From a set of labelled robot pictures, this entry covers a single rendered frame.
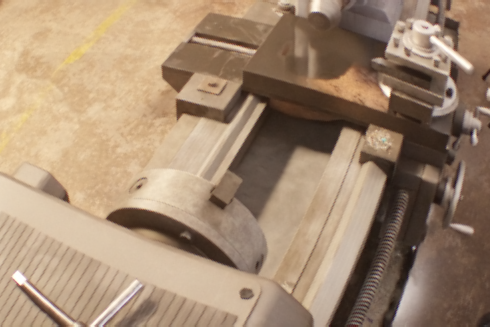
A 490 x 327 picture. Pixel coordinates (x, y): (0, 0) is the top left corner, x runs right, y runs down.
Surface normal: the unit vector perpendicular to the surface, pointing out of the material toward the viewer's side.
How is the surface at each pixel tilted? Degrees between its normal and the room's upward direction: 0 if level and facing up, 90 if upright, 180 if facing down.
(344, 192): 0
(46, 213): 0
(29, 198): 0
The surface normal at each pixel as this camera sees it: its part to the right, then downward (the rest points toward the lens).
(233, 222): 0.60, -0.37
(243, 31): 0.00, -0.71
